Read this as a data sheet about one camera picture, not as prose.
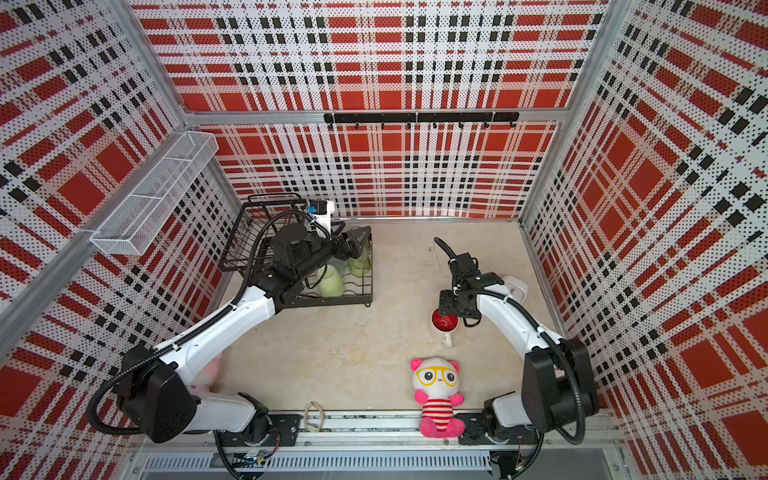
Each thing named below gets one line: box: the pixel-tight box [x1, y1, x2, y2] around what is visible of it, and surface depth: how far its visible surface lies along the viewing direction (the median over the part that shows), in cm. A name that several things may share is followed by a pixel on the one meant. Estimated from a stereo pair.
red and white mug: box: [430, 307, 460, 348], surface depth 86 cm
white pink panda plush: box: [410, 357, 465, 438], surface depth 76 cm
